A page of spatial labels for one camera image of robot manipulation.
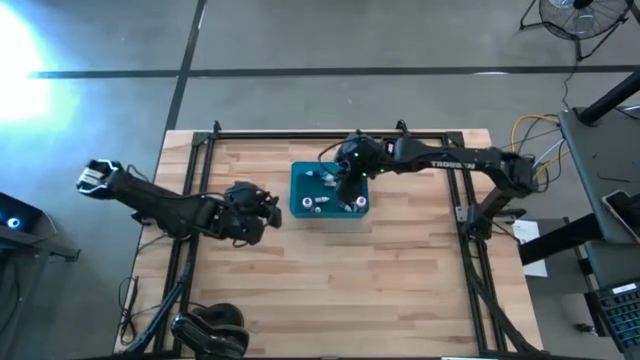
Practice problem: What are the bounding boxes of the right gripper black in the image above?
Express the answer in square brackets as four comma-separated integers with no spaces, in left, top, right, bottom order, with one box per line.
[333,132,389,206]

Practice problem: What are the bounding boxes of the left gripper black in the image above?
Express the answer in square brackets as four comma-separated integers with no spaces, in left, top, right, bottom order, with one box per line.
[219,180,284,247]

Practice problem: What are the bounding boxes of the teal plastic bin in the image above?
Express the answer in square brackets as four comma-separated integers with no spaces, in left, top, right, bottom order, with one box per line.
[288,160,371,220]

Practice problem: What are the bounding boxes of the black glossy rounded device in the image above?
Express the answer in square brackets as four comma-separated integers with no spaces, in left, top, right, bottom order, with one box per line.
[170,302,251,360]

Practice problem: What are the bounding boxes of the white paper sheet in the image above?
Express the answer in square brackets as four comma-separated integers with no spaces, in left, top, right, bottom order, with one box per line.
[512,218,549,279]

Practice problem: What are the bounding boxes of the black desk leg bar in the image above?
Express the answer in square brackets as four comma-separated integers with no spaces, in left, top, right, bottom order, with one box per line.
[517,213,604,266]

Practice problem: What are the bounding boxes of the black box with blue light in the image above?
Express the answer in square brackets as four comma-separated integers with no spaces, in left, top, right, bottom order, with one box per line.
[0,192,44,246]

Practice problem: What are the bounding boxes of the grey side desk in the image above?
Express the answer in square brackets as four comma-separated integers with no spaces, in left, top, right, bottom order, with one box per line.
[557,104,640,246]

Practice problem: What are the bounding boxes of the black pole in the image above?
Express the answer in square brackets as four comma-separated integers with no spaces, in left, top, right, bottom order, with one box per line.
[579,69,640,126]

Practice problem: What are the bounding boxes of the black floor fan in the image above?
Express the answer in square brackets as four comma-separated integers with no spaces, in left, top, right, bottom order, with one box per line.
[518,0,634,62]

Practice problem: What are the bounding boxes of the black smartphone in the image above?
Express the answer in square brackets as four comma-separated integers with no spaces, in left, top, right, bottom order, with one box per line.
[601,188,640,231]

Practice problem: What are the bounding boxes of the backlit keyboard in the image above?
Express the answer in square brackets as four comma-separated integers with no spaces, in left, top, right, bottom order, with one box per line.
[594,282,640,354]

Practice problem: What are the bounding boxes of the black metal table frame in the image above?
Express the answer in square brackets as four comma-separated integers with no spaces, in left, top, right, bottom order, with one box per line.
[149,119,546,357]

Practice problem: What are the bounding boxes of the yellow cable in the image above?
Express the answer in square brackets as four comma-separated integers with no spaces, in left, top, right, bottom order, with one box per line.
[509,113,571,179]

